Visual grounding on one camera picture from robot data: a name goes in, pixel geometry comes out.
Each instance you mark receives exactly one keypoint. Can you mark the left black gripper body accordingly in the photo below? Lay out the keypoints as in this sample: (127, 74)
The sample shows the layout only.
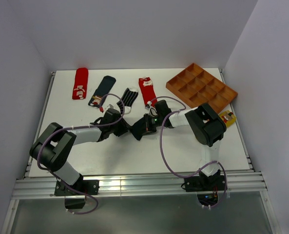
(119, 128)

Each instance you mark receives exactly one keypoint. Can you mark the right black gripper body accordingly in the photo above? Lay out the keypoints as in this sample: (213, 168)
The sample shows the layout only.
(152, 123)

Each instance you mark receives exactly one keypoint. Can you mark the plain navy ankle sock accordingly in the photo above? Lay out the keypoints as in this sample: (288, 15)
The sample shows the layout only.
(139, 129)

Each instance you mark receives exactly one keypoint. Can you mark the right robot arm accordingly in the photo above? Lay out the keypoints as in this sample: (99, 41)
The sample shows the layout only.
(207, 127)

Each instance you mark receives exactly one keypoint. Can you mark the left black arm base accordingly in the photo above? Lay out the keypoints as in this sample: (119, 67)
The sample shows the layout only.
(75, 198)

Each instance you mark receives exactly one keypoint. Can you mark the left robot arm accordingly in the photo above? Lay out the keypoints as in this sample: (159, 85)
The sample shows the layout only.
(52, 148)

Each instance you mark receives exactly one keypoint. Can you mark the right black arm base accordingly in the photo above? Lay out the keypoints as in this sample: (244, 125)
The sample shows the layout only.
(206, 187)

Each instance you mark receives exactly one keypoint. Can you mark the black white striped sock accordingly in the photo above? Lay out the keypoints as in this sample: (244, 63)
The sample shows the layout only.
(127, 99)

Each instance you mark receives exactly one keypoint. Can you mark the navy sock with bear pattern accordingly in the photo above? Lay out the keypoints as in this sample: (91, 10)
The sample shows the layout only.
(103, 89)

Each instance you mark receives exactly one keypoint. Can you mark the red sock with santa pattern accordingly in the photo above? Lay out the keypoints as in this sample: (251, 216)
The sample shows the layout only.
(147, 90)

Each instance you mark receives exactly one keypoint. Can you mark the red sock with white figure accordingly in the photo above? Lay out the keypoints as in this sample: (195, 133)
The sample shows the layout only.
(80, 84)

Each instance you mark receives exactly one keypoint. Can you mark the orange compartment tray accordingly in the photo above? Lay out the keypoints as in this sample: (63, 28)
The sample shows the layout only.
(195, 86)

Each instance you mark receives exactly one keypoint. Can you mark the yellow sock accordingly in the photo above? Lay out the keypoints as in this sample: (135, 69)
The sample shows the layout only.
(228, 118)

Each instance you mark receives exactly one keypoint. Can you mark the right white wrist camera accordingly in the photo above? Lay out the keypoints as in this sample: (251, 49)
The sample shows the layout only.
(150, 103)

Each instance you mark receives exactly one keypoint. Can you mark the aluminium front rail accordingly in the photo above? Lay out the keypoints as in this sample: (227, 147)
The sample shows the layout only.
(132, 185)

